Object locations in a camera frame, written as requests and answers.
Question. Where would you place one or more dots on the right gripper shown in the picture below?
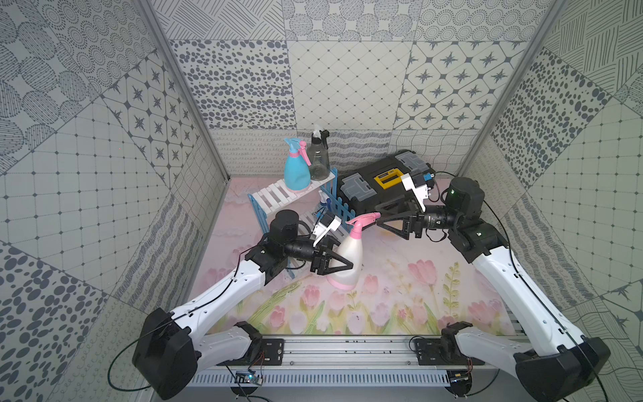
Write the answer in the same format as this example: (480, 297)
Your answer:
(411, 224)

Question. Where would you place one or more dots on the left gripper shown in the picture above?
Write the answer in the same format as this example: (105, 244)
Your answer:
(318, 255)

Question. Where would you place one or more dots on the blue white slatted shelf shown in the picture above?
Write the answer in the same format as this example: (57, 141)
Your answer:
(276, 196)

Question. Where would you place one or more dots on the teal pink spray bottle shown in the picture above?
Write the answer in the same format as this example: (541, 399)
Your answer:
(297, 176)

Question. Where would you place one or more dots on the dark smoky spray bottle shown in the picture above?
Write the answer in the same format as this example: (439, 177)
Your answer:
(317, 153)

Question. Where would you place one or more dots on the clear spray bottle blue nozzle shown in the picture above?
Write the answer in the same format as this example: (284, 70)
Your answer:
(325, 203)

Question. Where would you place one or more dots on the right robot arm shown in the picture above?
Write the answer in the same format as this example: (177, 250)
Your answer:
(558, 359)

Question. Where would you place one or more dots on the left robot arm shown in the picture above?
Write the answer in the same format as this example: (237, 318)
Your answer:
(174, 346)

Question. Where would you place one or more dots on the small circuit board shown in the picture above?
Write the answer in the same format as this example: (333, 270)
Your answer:
(249, 378)

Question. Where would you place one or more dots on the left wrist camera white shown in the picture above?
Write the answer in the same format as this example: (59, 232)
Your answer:
(328, 222)

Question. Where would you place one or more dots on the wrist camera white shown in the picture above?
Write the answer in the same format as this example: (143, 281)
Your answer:
(328, 222)
(420, 184)

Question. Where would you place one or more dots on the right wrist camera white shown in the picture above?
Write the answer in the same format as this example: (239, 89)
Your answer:
(420, 184)

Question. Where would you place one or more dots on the black toolbox yellow handle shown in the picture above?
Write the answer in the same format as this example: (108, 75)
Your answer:
(379, 182)

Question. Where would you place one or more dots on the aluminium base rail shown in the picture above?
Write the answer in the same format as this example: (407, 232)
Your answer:
(349, 361)

